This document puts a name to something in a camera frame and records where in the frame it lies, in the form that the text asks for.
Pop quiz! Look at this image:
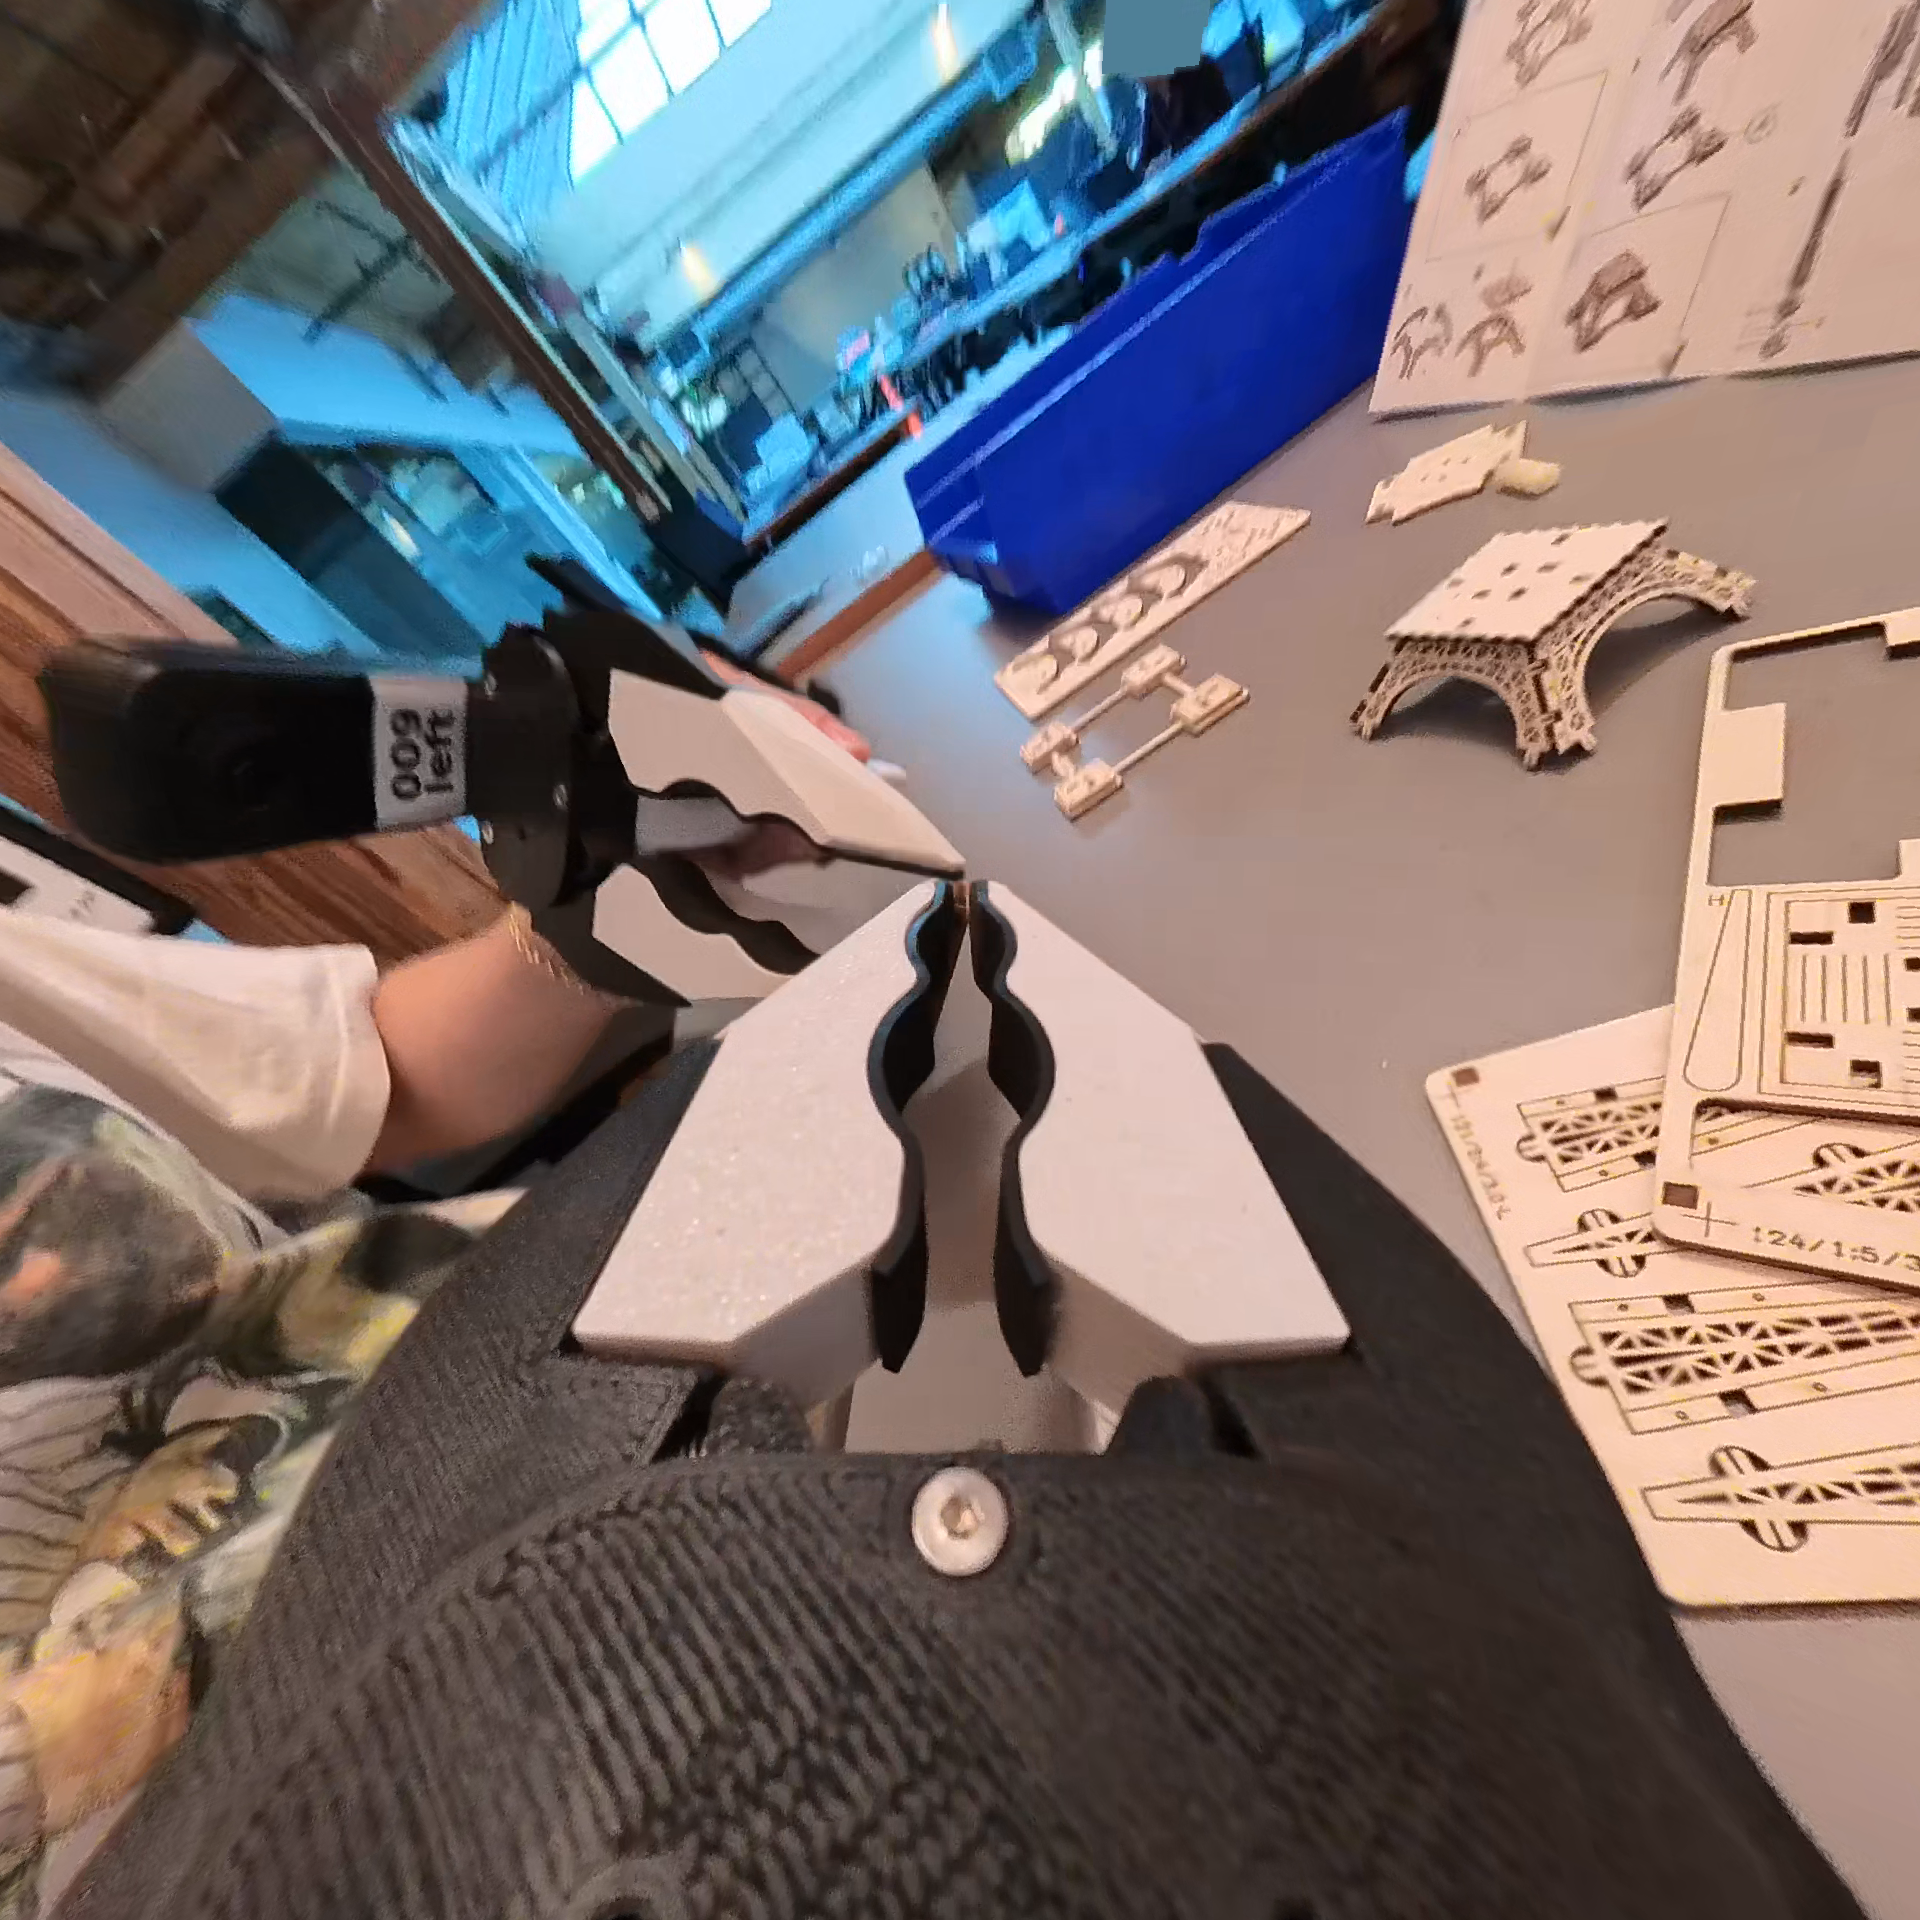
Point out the cluttered long table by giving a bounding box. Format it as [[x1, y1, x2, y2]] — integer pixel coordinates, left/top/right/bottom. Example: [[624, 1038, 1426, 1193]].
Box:
[[643, 0, 1463, 528]]

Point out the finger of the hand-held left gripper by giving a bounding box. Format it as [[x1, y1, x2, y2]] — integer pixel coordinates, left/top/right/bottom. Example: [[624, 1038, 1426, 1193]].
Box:
[[592, 846, 918, 1010], [605, 670, 966, 879]]

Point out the paper instruction sheet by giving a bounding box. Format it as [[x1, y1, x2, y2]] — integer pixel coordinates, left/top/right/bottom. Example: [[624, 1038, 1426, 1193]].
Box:
[[1368, 0, 1920, 420]]

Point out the small wooden plate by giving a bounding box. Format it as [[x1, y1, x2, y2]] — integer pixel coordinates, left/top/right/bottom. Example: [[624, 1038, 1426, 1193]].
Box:
[[1363, 420, 1529, 528]]

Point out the wooden puzzle frame sheet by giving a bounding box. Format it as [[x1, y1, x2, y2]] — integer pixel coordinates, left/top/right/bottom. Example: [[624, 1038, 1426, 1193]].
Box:
[[1654, 605, 1920, 1291]]

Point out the blue plastic bin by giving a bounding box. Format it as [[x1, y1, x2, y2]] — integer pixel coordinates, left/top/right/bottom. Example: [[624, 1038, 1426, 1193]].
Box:
[[903, 112, 1419, 617]]

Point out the wooden sheet with arches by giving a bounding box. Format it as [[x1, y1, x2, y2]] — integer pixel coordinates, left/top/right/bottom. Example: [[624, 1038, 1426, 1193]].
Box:
[[994, 502, 1311, 722]]

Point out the wooden lattice puzzle sheet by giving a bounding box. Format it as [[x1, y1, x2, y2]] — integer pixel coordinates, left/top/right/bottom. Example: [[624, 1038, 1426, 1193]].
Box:
[[1423, 1004, 1920, 1609]]

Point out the person's left forearm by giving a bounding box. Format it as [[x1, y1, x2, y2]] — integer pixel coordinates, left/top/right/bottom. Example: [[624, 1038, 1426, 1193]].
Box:
[[365, 906, 640, 1175]]

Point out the white black-edged panel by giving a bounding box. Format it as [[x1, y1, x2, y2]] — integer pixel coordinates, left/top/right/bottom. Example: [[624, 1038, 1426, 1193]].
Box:
[[0, 832, 198, 940]]

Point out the person's left hand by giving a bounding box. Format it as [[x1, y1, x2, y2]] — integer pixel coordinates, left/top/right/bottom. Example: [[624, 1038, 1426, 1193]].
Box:
[[695, 648, 875, 764]]

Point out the wooden tower arch piece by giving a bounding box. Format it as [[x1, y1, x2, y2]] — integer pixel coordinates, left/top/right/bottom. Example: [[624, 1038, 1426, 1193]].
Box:
[[1349, 519, 1758, 769]]

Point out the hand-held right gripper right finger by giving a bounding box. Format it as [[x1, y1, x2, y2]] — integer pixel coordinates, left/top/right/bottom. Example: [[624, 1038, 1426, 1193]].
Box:
[[968, 882, 1352, 1441]]

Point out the white printed shirt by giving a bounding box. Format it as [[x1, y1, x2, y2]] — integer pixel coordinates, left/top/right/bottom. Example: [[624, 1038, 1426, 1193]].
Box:
[[0, 899, 527, 1920]]

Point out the wooden sheet at lower left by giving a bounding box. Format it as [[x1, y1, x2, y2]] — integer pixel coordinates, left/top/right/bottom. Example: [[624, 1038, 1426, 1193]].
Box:
[[1019, 643, 1249, 821]]

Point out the window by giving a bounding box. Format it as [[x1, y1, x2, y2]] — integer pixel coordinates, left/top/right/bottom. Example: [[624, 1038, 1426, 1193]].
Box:
[[396, 0, 782, 197]]

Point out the grey desk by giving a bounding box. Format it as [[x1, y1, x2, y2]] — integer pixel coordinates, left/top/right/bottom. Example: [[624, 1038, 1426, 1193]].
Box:
[[734, 336, 1920, 1920]]

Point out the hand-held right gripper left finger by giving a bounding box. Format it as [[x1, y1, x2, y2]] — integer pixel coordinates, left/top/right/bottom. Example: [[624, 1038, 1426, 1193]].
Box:
[[571, 882, 966, 1411]]

